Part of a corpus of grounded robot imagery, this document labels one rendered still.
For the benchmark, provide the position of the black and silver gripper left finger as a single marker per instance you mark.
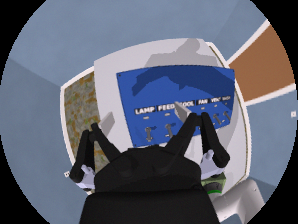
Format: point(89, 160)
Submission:
point(82, 172)

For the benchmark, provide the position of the blue switch console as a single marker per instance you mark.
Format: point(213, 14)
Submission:
point(148, 96)

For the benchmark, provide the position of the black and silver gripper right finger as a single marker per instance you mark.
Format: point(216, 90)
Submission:
point(215, 157)

